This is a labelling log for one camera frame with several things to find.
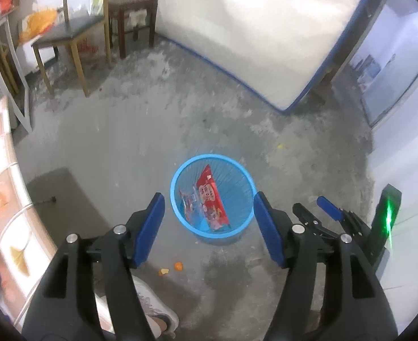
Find blue plastic trash basket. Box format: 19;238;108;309
170;154;257;242

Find orange peel piece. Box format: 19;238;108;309
159;268;170;276

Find small orange fruit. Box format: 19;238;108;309
174;262;184;272

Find red snack wrapper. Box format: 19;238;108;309
196;164;230;231

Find white shoe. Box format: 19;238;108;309
95;275;180;339

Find checkered ginkgo tablecloth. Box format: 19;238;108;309
0;97;56;329

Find white mattress blue edge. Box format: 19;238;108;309
157;0;381;112

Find wooden chair black seat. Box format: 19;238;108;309
32;0;112;97

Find dark brown wooden stool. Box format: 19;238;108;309
108;0;158;59

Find orange plastic bag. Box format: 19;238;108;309
18;9;58;44

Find white metal shelf table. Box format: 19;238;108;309
0;7;32;133

